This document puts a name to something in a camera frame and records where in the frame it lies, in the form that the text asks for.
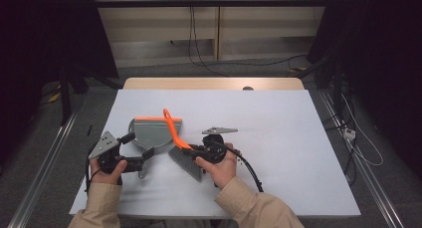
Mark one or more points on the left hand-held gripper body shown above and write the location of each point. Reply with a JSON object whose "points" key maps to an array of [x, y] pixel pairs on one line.
{"points": [[103, 144]]}

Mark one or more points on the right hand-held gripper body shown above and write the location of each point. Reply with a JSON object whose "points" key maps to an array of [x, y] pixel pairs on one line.
{"points": [[214, 150]]}

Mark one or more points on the grey dustpan with orange edge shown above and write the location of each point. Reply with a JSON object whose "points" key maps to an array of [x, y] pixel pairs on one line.
{"points": [[151, 133]]}

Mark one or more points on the orange brush with grey bristles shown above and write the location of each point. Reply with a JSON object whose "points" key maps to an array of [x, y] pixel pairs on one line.
{"points": [[172, 128]]}

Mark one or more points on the person's right hand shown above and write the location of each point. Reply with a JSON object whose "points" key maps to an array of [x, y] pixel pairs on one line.
{"points": [[222, 171]]}

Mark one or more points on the person's left hand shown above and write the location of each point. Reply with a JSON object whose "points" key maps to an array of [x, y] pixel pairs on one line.
{"points": [[106, 178]]}

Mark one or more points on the small black strip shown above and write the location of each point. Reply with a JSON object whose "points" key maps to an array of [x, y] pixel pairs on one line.
{"points": [[89, 130]]}

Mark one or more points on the black metal stand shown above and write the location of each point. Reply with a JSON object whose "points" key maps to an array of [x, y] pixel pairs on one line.
{"points": [[337, 88], [64, 95]]}

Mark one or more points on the yellow floor tape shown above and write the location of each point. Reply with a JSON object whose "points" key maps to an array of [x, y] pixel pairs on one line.
{"points": [[54, 97], [298, 69]]}

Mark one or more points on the wooden table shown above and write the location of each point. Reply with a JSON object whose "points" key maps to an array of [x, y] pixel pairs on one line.
{"points": [[199, 83]]}

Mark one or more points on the white table board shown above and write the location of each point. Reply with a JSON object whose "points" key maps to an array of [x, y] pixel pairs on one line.
{"points": [[282, 175]]}

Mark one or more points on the beige wooden cabinet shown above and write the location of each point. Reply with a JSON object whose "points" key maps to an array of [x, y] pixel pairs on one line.
{"points": [[149, 29]]}

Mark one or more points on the black curtain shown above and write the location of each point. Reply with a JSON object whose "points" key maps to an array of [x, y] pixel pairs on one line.
{"points": [[388, 55], [40, 39]]}

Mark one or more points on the dark horizontal metal bar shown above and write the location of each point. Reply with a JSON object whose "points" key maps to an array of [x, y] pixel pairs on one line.
{"points": [[232, 2]]}

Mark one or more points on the aluminium floor rail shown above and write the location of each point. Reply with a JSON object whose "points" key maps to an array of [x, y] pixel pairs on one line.
{"points": [[43, 175], [371, 181]]}

